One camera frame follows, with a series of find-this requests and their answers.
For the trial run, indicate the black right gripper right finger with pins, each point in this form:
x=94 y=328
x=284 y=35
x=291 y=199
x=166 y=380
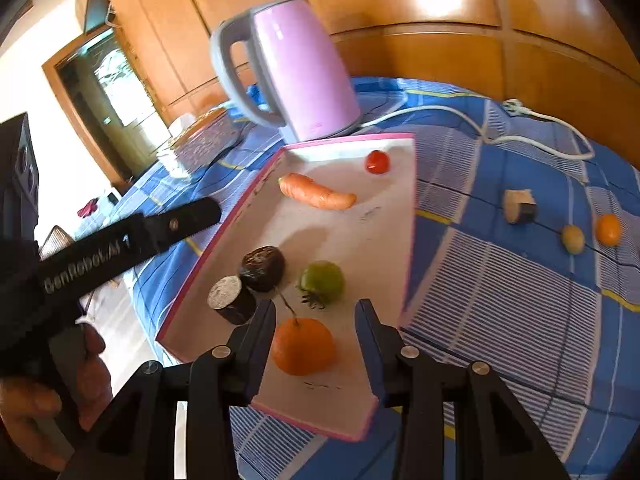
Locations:
x=401 y=376

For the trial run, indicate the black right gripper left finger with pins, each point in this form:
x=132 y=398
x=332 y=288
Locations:
x=228 y=375

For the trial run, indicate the dark cut yam cylinder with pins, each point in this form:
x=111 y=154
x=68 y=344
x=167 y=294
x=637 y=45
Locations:
x=232 y=300

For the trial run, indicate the large orange with stem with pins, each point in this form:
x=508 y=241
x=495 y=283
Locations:
x=302 y=346

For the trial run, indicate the dark brown round fruit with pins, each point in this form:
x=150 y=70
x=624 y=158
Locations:
x=262 y=269

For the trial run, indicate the green tomato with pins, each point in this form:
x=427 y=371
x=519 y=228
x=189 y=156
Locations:
x=321 y=283

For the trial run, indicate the orange carrot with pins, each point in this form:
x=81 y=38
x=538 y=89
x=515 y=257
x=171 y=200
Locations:
x=309 y=192

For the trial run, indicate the small cut yam piece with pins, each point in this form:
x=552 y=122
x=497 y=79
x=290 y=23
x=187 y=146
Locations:
x=519 y=206

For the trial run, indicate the red tomato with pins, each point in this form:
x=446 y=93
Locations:
x=377 y=162

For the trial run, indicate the yellow-green round fruit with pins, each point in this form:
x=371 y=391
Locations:
x=573 y=239

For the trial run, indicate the yellow-orange tangerine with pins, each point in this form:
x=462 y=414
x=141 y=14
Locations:
x=609 y=230

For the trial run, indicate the person's left hand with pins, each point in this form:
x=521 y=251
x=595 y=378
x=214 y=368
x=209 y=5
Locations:
x=23 y=401

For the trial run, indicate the pink rimmed white tray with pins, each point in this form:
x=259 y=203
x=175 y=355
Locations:
x=371 y=242

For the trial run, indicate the silver tissue box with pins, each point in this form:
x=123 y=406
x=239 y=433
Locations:
x=195 y=142

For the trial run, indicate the wooden glass door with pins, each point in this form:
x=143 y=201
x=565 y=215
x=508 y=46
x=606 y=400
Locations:
x=108 y=104

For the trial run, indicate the pink electric kettle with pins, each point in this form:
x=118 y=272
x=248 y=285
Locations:
x=302 y=77

